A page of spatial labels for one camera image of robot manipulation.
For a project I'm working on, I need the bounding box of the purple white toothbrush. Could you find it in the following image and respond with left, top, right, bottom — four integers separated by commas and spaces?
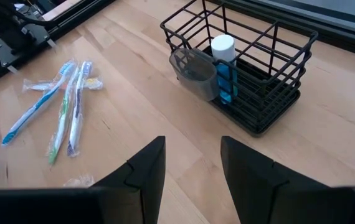
67, 60, 93, 158

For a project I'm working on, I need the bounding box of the green white toothbrush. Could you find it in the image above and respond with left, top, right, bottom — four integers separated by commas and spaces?
45, 67, 80, 166

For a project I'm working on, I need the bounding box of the orange white toothbrush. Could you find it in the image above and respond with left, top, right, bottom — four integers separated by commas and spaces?
21, 76, 104, 93

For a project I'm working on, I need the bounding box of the grey translucent cup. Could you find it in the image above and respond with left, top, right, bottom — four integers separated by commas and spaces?
168, 48, 220, 102

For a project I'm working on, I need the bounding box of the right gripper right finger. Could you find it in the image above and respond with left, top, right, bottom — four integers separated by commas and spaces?
220, 136, 355, 224

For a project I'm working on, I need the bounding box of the black wire caddy basket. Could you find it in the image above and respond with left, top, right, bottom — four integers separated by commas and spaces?
160, 0, 319, 138

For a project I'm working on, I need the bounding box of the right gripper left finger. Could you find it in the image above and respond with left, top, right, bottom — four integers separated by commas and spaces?
0, 136, 167, 224

